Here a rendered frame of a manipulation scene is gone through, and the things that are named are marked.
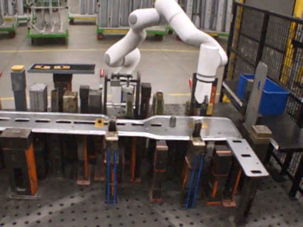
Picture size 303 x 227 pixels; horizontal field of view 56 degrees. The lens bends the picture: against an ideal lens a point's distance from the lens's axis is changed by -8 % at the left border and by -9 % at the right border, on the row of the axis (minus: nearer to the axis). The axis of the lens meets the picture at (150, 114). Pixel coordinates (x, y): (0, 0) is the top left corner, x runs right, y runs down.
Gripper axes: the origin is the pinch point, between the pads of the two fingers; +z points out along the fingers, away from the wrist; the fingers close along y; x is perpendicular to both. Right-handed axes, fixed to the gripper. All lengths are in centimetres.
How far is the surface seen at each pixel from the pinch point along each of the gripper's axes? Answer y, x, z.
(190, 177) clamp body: 23.6, -6.4, 21.1
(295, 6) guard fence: -168, 140, -48
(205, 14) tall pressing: -779, 217, 33
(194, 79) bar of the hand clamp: -15.5, -0.8, -9.8
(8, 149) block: 21, -85, 12
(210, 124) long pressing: -1.7, 7.0, 8.2
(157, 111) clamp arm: -13.4, -18.3, 7.4
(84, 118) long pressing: -4, -54, 9
